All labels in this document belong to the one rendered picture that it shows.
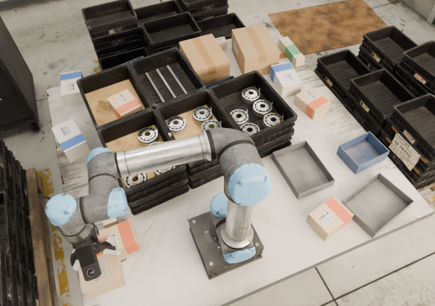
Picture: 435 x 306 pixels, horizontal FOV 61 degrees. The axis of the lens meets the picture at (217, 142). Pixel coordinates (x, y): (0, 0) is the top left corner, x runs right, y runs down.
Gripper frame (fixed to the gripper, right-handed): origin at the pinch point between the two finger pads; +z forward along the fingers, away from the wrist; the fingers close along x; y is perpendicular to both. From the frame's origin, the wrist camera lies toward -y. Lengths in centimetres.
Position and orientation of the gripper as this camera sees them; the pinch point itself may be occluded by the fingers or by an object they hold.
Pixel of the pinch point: (99, 263)
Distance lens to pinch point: 130.9
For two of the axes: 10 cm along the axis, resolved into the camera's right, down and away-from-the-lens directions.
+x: -9.3, 3.1, -2.2
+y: -3.8, -7.2, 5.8
